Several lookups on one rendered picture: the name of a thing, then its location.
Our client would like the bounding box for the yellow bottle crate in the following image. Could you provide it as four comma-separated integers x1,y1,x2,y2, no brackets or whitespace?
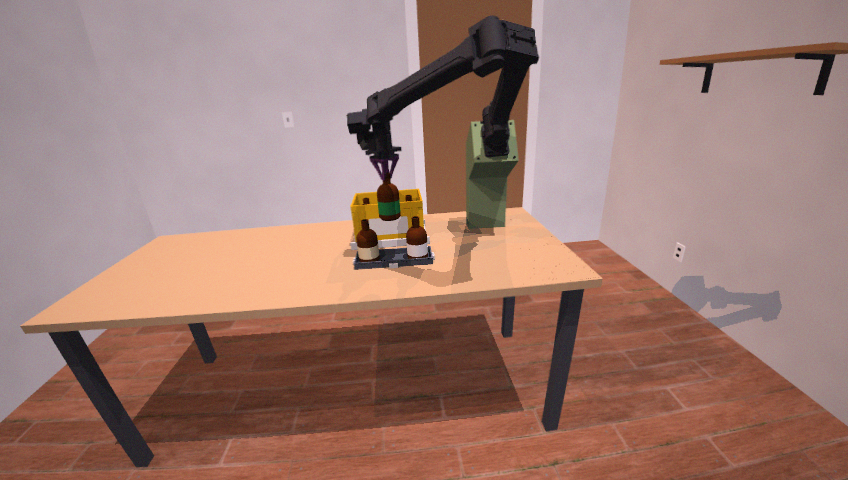
351,189,424,241

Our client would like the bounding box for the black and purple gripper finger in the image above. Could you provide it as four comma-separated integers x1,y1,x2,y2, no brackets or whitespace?
386,156,399,179
370,158,388,181

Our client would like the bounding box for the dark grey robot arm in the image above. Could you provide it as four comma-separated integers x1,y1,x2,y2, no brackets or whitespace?
347,16,539,157

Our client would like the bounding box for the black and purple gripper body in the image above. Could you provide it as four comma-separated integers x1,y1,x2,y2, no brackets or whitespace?
365,130,402,159

